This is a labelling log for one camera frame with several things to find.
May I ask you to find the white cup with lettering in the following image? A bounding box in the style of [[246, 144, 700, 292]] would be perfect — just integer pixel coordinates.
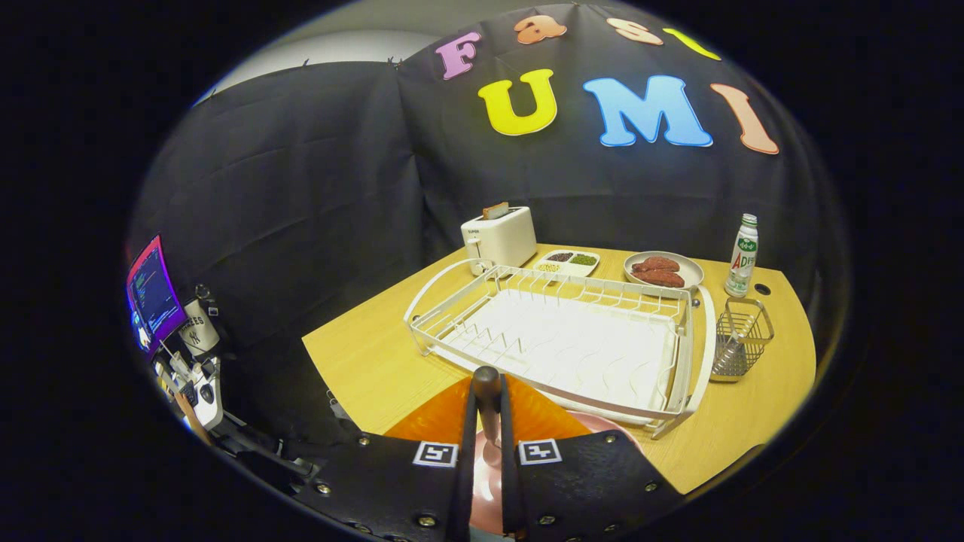
[[179, 299, 221, 357]]

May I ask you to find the white wire dish rack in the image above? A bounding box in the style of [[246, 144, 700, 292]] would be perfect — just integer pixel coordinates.
[[404, 258, 716, 440]]

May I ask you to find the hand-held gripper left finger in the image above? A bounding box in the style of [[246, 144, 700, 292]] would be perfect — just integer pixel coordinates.
[[290, 376, 480, 542]]

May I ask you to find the computer monitor screen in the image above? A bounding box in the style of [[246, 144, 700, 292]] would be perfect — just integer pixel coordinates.
[[126, 235, 188, 358]]

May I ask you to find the white divided snack tray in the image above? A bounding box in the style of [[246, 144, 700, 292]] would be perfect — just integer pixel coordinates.
[[533, 249, 601, 278]]

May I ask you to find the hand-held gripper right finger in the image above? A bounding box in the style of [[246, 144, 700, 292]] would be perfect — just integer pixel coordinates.
[[499, 374, 686, 541]]

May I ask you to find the white toaster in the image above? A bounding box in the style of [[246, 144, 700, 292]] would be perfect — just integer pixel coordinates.
[[460, 206, 538, 269]]

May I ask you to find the pink plate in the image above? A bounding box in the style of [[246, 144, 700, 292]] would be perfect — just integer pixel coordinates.
[[468, 410, 645, 537]]

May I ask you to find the green white drink bottle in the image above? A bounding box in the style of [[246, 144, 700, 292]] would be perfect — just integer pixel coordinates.
[[724, 213, 760, 298]]

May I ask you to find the black backdrop cloth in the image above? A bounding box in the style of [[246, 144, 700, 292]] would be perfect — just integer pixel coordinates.
[[128, 2, 848, 452]]

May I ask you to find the grey round dish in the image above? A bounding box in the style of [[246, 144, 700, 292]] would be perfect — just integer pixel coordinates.
[[623, 251, 705, 291]]

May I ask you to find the white device with black knobs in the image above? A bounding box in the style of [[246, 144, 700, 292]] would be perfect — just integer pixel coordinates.
[[154, 343, 224, 431]]

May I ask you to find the metal wire basket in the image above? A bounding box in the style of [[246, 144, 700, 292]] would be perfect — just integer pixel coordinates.
[[709, 297, 775, 383]]

